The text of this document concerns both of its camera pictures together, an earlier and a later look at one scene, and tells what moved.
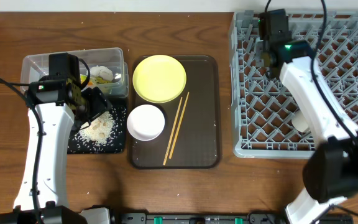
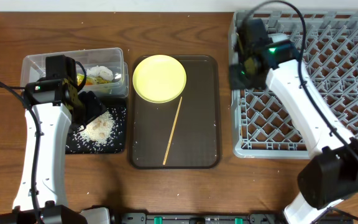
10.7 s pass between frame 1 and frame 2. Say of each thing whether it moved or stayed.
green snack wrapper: stayed
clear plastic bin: stayed
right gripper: moved
